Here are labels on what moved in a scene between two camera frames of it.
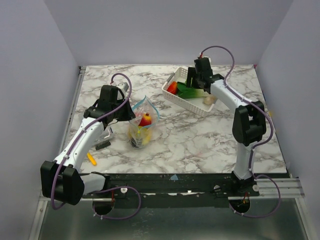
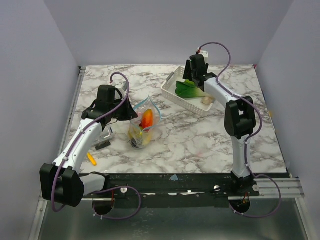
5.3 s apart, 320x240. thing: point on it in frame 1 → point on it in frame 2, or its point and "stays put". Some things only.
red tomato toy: (172, 87) → (147, 119)
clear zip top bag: (146, 114) stays put
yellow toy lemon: (131, 132) stays put
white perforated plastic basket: (196, 104) stays put
